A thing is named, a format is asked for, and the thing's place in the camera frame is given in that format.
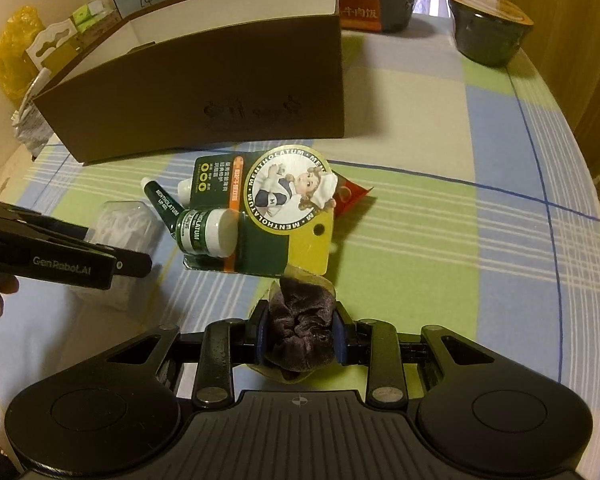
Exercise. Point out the yellow plastic bag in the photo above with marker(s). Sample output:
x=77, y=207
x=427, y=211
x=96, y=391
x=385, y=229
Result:
x=12, y=55

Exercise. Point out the wooden door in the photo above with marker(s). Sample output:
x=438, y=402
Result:
x=570, y=35

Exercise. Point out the dark green lip gel tube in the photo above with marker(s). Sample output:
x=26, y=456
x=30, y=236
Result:
x=162, y=205

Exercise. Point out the green lip balm blister card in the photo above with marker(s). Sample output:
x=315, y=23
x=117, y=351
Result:
x=285, y=200

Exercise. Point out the dark bowl with orange lid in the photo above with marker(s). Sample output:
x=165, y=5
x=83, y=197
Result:
x=487, y=35

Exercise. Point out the red-lidded instant rice bowl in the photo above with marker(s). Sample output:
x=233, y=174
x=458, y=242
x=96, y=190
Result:
x=380, y=5

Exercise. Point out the green tissue packs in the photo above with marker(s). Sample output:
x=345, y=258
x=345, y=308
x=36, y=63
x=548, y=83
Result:
x=87, y=15

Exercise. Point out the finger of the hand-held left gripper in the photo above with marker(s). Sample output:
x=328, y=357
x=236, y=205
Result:
x=132, y=264
x=30, y=220

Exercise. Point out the dark scrunchie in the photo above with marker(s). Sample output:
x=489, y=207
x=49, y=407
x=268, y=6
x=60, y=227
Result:
x=300, y=320

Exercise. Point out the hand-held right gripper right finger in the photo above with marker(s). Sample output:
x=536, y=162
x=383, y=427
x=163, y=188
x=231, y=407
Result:
x=341, y=335

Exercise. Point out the white medicine bottle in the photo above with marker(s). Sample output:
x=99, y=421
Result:
x=185, y=190

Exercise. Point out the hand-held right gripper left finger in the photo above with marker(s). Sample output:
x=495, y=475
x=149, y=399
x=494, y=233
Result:
x=261, y=335

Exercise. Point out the clear bag with white items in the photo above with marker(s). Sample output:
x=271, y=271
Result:
x=125, y=230

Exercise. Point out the red snack packet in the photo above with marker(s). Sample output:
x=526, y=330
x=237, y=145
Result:
x=352, y=195

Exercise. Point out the brown cardboard box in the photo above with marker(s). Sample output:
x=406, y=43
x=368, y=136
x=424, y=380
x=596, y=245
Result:
x=205, y=100

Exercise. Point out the checkered cloth desktop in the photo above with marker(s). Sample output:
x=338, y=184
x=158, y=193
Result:
x=430, y=210

